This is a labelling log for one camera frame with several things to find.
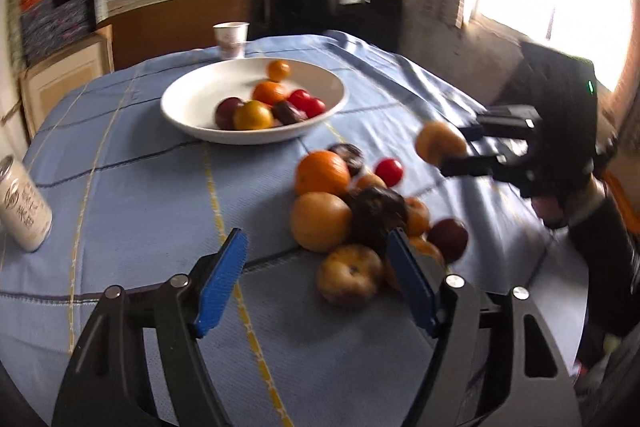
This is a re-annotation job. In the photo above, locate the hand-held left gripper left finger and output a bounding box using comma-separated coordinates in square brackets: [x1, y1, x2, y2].
[50, 227, 251, 427]

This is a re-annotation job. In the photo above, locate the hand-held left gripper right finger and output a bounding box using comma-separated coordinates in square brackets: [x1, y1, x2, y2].
[387, 228, 583, 427]

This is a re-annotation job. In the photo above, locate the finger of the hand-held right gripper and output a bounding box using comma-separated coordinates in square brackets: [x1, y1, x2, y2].
[439, 151, 531, 184]
[457, 104, 543, 142]

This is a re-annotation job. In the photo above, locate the dark red plum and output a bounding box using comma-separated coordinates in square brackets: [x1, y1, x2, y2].
[427, 218, 470, 264]

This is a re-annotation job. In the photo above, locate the tan round pear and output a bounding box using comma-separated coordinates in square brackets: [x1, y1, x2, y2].
[316, 244, 385, 307]

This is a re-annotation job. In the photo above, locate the large dark mangosteen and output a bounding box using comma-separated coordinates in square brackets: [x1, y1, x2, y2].
[345, 187, 410, 253]

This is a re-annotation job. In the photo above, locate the large yellow orange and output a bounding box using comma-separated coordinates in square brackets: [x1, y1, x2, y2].
[291, 192, 353, 254]

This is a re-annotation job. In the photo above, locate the small dark mangosteen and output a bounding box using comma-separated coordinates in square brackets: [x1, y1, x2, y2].
[327, 143, 366, 178]
[271, 100, 307, 126]

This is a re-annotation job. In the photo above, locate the round orange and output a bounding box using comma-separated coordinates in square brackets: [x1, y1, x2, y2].
[295, 150, 352, 198]

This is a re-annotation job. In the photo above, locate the yellow green tangerine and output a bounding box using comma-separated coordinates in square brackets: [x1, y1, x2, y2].
[233, 100, 275, 131]

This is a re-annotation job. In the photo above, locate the dark purple plum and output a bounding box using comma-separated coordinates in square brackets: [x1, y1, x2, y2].
[215, 97, 246, 130]

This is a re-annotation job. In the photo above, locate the white round plate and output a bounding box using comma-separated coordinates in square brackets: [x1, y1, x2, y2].
[160, 58, 349, 145]

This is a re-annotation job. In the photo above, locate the deep orange tangerine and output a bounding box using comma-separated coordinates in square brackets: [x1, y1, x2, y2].
[251, 80, 290, 106]

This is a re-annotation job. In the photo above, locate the small orange tangerine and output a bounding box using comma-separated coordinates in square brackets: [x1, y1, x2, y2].
[266, 60, 291, 82]

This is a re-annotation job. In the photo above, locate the person's right forearm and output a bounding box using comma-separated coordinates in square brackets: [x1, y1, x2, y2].
[567, 194, 640, 343]

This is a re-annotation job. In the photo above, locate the person's right hand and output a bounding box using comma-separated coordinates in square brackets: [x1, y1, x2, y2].
[532, 179, 608, 230]

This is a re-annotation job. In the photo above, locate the blue checked tablecloth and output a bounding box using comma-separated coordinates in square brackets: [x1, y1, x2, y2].
[0, 34, 591, 427]

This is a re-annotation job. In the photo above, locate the white drink can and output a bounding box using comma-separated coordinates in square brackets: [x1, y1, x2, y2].
[0, 155, 53, 253]

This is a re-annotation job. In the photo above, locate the black panel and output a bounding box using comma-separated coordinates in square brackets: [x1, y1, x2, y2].
[265, 0, 403, 52]

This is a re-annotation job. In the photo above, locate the white paper cup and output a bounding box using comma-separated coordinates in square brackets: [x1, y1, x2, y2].
[213, 22, 250, 59]

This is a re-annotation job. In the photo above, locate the brown wooden board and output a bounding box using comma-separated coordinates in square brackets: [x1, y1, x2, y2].
[97, 0, 271, 70]

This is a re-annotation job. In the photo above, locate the blue patterned storage box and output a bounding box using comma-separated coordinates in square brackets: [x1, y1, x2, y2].
[20, 0, 58, 62]
[52, 0, 96, 38]

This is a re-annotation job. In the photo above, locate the light wooden picture frame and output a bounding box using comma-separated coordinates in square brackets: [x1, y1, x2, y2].
[20, 24, 115, 132]

